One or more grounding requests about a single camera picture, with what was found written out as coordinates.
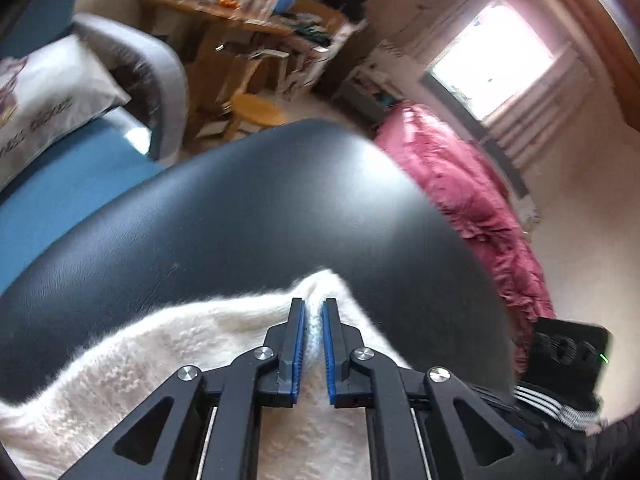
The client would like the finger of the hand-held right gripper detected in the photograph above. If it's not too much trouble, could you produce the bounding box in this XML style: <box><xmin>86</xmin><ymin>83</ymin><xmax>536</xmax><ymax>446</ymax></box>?
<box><xmin>470</xmin><ymin>384</ymin><xmax>551</xmax><ymax>453</ymax></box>

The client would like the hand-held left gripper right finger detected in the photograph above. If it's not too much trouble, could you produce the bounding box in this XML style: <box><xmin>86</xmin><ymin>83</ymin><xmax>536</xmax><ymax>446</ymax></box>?
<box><xmin>321</xmin><ymin>297</ymin><xmax>571</xmax><ymax>480</ymax></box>

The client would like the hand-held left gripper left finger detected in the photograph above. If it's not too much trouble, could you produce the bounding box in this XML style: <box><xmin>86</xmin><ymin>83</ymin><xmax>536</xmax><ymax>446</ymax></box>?
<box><xmin>62</xmin><ymin>297</ymin><xmax>306</xmax><ymax>480</ymax></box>

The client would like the white knit sweater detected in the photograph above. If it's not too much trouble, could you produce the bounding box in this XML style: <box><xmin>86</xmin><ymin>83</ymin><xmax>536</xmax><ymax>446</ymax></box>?
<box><xmin>0</xmin><ymin>268</ymin><xmax>408</xmax><ymax>480</ymax></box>

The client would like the black leather bench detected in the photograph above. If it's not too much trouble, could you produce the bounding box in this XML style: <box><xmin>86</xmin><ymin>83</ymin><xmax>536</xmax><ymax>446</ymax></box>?
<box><xmin>0</xmin><ymin>119</ymin><xmax>516</xmax><ymax>480</ymax></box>

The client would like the pink blanket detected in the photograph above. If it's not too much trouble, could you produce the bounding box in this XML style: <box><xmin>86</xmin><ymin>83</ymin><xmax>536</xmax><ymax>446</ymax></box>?
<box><xmin>375</xmin><ymin>101</ymin><xmax>557</xmax><ymax>371</ymax></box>

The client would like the beige curtain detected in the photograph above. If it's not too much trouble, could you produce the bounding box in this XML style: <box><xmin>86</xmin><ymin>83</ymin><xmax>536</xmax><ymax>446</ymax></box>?
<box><xmin>485</xmin><ymin>50</ymin><xmax>581</xmax><ymax>196</ymax></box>

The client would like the round wooden stool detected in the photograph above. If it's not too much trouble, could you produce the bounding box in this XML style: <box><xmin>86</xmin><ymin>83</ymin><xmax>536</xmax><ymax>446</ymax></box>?
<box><xmin>222</xmin><ymin>92</ymin><xmax>287</xmax><ymax>141</ymax></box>

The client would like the white shelf unit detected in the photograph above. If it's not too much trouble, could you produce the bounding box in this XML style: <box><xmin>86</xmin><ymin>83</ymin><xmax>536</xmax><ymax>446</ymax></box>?
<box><xmin>340</xmin><ymin>55</ymin><xmax>396</xmax><ymax>121</ymax></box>

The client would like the blue yellow grey sofa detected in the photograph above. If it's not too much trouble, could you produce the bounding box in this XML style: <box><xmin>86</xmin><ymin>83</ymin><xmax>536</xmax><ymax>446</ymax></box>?
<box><xmin>0</xmin><ymin>0</ymin><xmax>190</xmax><ymax>266</ymax></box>

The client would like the window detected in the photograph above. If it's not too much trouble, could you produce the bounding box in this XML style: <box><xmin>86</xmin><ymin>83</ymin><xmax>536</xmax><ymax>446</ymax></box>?
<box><xmin>430</xmin><ymin>2</ymin><xmax>566</xmax><ymax>121</ymax></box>

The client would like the wooden desk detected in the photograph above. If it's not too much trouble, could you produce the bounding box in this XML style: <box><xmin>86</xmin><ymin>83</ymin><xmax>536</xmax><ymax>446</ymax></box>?
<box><xmin>145</xmin><ymin>0</ymin><xmax>296</xmax><ymax>141</ymax></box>

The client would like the white printed cushion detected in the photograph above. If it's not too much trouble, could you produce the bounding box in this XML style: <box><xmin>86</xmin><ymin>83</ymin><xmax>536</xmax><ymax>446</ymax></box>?
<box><xmin>0</xmin><ymin>35</ymin><xmax>132</xmax><ymax>191</ymax></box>

